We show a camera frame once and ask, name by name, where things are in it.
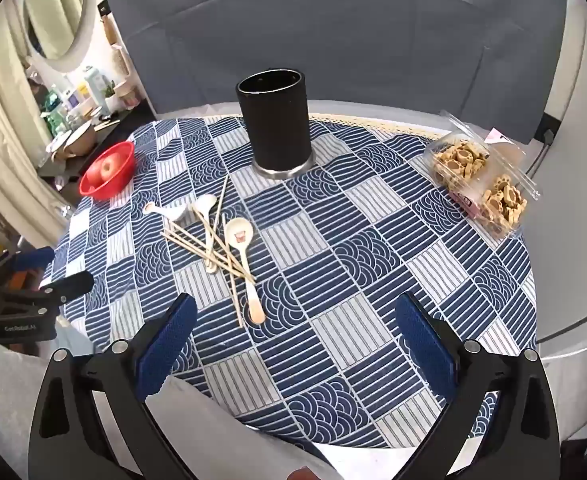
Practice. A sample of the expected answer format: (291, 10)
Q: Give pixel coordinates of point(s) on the beige mug on shelf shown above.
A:
(83, 140)

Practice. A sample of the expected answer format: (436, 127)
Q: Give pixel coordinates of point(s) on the black side table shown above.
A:
(118, 120)

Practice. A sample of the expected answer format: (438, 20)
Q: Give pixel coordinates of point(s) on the blue white patterned tablecloth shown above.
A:
(353, 270)

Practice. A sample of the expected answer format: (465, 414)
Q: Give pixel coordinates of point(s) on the oval wall mirror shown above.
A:
(56, 5)

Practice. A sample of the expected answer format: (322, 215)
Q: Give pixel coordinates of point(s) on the grey cloth backdrop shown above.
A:
(373, 35)

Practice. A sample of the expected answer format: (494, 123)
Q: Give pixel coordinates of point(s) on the red apple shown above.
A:
(107, 167)

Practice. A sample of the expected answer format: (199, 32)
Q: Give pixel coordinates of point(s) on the red plastic bowl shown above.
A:
(93, 187)

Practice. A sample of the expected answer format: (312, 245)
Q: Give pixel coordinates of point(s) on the green packet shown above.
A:
(53, 110)

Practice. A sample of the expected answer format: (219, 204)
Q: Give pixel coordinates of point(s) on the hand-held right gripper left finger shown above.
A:
(168, 345)

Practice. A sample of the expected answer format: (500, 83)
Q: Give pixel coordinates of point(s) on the black cylindrical utensil holder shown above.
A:
(278, 125)

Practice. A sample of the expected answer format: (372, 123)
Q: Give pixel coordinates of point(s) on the small potted plant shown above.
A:
(108, 92)

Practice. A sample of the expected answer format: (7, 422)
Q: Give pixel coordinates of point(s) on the clear plastic cookie container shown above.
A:
(473, 160)

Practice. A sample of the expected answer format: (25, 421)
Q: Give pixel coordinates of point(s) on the plain white long spoon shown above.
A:
(204, 204)

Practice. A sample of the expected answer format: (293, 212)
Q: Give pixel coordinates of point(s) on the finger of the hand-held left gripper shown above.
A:
(71, 286)
(33, 258)

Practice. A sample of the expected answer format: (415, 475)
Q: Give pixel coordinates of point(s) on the white ceramic soup spoon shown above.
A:
(176, 214)

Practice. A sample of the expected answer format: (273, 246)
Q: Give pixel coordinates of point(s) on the white spoon with red print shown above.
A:
(237, 232)

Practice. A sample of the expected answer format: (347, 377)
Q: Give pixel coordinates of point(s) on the pink card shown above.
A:
(496, 135)

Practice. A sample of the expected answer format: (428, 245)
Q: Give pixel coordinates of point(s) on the white teal bottle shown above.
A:
(93, 85)

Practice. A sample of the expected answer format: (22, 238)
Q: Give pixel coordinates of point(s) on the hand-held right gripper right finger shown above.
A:
(426, 345)

